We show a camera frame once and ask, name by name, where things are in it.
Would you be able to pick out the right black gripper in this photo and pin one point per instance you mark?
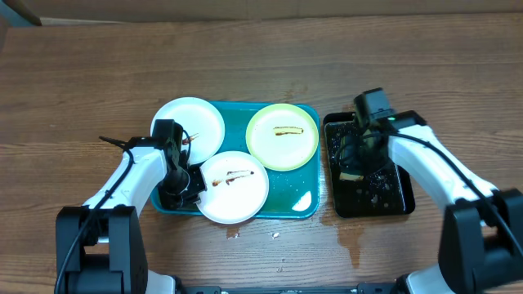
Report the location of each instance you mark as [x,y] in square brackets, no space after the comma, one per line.
[374,169]

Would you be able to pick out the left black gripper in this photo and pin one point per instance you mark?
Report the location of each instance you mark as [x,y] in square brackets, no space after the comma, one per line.
[192,198]

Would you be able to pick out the green yellow sponge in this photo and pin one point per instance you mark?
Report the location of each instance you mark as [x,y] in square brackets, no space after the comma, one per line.
[350,176]

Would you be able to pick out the white plate front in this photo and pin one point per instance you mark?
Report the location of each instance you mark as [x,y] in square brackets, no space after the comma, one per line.
[237,187]

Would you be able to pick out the white plate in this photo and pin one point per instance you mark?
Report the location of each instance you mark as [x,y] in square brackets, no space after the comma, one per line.
[203,122]
[237,187]

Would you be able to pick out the light green plate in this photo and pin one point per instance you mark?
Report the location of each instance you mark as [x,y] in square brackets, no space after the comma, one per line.
[282,137]

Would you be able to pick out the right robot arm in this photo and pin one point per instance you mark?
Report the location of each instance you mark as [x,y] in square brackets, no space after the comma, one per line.
[481,239]

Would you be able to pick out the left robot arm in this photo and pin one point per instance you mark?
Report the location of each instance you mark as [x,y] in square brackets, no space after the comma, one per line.
[99,245]

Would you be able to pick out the black water tray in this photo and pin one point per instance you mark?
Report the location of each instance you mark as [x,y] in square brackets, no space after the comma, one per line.
[387,192]

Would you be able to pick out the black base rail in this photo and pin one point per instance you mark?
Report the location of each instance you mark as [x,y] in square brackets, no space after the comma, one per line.
[361,288]

